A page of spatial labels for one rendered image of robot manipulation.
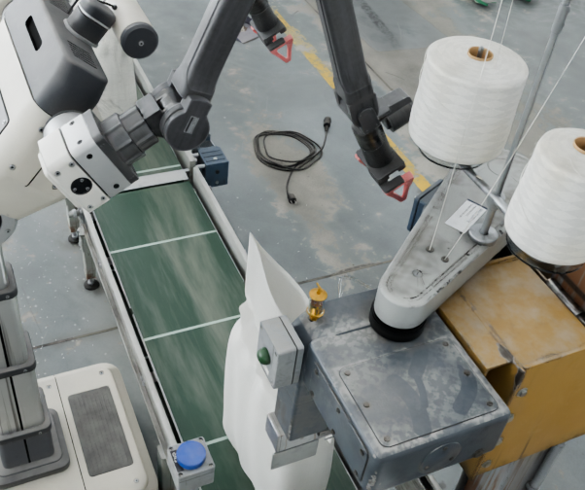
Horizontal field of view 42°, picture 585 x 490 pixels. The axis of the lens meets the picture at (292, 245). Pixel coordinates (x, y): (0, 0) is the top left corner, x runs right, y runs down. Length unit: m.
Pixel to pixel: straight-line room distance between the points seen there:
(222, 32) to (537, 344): 0.71
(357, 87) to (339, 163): 2.48
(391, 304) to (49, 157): 0.59
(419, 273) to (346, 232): 2.25
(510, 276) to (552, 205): 0.34
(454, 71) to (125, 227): 1.82
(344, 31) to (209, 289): 1.43
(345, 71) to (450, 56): 0.22
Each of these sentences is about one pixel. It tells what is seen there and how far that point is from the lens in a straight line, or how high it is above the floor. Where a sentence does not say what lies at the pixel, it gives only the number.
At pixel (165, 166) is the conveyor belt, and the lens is 3.12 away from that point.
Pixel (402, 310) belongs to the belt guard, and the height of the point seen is 1.41.
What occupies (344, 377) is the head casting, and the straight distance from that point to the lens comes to 1.16.
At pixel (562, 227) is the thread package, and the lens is 1.11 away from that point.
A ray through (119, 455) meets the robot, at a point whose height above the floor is 0.26.
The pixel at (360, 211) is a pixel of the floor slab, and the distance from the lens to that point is 3.61.
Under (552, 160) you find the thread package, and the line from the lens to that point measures 1.08.
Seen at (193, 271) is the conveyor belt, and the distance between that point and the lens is 2.66.
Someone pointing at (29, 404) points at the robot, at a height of 0.54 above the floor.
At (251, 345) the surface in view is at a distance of 1.87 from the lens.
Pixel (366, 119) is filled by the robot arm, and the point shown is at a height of 1.47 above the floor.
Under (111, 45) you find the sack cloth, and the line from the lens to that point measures 2.94.
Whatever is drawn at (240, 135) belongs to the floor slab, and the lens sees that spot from 4.00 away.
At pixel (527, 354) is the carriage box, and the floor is 1.33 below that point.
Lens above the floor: 2.24
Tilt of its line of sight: 42 degrees down
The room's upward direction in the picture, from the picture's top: 8 degrees clockwise
